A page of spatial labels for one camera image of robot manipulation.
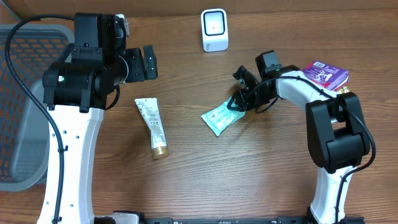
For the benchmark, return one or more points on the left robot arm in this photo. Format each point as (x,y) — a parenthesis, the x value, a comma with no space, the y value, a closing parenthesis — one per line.
(75,93)

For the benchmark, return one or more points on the green yellow juice carton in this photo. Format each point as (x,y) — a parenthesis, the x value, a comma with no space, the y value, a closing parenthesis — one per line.
(342,90)

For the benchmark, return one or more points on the teal wipes packet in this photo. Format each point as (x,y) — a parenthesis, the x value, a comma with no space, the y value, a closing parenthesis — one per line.
(221,117)

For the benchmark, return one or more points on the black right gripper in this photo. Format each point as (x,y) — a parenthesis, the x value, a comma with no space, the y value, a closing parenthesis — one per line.
(249,104)

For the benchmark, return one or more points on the white tube gold cap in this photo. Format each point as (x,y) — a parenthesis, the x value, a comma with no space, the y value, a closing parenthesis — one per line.
(149,111)

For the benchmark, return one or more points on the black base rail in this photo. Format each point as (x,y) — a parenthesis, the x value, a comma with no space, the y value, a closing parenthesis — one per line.
(167,220)

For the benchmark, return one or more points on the grey plastic mesh basket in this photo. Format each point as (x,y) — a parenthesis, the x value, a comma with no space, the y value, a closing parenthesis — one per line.
(24,129)

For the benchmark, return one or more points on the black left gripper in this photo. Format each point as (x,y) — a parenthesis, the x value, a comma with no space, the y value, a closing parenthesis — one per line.
(138,74)

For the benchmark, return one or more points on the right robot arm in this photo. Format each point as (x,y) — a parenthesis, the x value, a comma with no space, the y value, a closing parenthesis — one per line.
(338,140)

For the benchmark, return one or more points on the white barcode scanner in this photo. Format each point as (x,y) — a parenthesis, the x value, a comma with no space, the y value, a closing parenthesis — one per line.
(214,30)

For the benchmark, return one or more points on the red purple pad package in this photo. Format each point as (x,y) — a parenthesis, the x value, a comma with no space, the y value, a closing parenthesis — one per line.
(327,76)

